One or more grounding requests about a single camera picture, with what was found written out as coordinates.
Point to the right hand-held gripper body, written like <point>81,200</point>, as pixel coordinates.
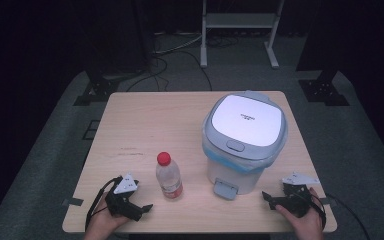
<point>296,200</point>

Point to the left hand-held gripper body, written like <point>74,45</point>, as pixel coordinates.
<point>124,186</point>

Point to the clear plastic bottle red cap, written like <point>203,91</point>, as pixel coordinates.
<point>169,180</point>

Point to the white grey pedal trash can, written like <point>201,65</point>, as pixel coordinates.
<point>246,120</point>

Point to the person's right hand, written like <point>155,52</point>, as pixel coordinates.
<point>308,226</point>

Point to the person's left hand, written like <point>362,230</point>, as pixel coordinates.
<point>101,223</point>

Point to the grey tape strip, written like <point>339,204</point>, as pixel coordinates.
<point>328,201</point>
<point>72,201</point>

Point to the dark floor socket plate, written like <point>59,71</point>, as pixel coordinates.
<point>91,130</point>

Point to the black stand base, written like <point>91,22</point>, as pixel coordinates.
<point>323,90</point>
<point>96,91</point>

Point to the white metal stand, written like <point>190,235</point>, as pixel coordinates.
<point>240,20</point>

